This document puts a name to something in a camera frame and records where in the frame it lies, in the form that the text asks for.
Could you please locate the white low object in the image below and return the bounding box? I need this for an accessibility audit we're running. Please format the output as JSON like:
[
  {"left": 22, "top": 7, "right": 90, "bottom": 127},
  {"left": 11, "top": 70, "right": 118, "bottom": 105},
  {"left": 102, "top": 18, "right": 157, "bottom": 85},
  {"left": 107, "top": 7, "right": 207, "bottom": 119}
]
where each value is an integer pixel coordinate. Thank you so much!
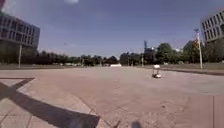
[{"left": 109, "top": 63, "right": 123, "bottom": 68}]

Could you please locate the grey building on pillars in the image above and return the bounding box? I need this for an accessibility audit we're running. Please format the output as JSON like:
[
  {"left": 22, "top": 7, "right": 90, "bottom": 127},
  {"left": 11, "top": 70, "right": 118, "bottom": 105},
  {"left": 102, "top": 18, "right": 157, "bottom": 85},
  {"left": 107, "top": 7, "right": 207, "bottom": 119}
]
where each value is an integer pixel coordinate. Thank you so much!
[{"left": 0, "top": 12, "right": 41, "bottom": 50}]

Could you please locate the pale pole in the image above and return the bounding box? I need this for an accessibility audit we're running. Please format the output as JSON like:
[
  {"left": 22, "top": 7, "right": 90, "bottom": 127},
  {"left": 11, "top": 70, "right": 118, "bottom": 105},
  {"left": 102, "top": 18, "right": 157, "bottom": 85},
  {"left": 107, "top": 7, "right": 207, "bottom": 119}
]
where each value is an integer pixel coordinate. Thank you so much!
[{"left": 17, "top": 43, "right": 23, "bottom": 69}]

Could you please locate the pale stone paved plaza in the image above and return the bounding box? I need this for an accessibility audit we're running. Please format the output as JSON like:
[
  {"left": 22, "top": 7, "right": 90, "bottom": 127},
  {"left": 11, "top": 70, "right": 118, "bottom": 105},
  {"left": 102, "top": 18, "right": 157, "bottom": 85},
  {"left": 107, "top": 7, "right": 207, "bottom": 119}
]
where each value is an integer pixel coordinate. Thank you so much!
[{"left": 0, "top": 66, "right": 224, "bottom": 128}]

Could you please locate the small white delivery robot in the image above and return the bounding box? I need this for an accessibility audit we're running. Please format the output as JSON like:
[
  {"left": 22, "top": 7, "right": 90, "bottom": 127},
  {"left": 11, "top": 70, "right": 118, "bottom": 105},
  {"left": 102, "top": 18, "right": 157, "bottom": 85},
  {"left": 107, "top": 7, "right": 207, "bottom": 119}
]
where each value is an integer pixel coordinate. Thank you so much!
[{"left": 151, "top": 64, "right": 163, "bottom": 80}]

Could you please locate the grass strip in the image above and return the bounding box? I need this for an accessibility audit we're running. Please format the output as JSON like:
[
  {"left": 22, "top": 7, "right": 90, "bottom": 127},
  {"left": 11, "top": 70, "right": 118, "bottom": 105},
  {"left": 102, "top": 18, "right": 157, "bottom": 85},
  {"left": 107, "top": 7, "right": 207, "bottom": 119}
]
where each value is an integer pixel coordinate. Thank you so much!
[{"left": 138, "top": 62, "right": 224, "bottom": 76}]

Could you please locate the row of trees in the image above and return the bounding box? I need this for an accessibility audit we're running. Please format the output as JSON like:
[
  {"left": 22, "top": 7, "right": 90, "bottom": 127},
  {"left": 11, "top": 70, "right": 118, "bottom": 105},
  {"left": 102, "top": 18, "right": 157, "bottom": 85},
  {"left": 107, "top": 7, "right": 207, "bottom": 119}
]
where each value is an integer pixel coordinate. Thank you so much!
[{"left": 0, "top": 39, "right": 224, "bottom": 67}]

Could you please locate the pale building with window grid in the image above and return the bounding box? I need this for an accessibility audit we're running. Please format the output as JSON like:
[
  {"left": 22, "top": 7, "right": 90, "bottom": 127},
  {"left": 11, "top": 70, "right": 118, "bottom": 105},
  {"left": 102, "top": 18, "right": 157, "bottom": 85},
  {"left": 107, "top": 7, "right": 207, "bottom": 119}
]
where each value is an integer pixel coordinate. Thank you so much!
[{"left": 199, "top": 9, "right": 224, "bottom": 44}]

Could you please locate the pole with sign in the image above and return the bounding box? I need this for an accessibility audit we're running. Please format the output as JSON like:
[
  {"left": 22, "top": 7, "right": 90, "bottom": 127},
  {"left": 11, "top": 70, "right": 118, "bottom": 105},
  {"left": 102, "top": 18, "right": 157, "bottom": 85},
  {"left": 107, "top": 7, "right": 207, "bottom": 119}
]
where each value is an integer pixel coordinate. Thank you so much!
[{"left": 193, "top": 28, "right": 204, "bottom": 70}]

